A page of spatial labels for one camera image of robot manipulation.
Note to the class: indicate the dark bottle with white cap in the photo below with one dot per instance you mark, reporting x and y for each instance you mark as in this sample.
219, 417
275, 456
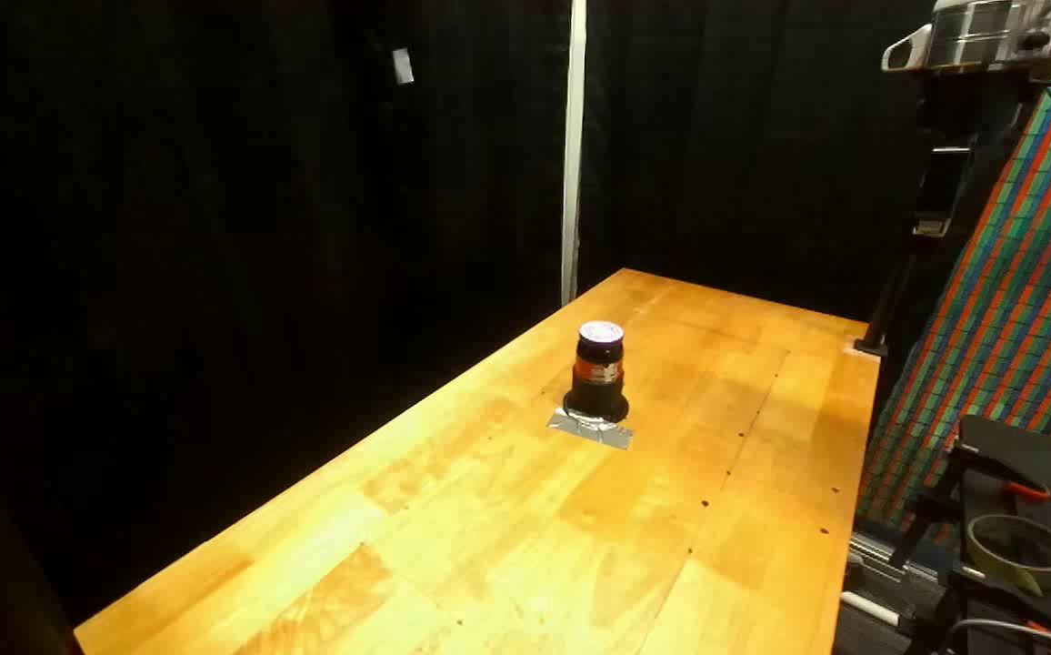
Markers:
599, 371

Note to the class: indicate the grey tape patch under bottle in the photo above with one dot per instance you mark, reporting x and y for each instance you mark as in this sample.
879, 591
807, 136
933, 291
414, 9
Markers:
589, 426

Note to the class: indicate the white tag on curtain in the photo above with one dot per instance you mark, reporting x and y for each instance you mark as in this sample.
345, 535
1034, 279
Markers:
402, 68

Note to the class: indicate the white vertical pole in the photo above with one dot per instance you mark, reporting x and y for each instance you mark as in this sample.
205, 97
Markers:
573, 147

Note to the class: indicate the colourful striped panel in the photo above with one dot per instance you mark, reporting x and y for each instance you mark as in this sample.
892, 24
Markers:
964, 318

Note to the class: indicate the black stand beside table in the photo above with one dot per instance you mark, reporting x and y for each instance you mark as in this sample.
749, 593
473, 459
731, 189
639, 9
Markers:
996, 495

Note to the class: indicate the roll of green tape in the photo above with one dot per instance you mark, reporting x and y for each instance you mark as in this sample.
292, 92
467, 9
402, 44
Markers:
1007, 543

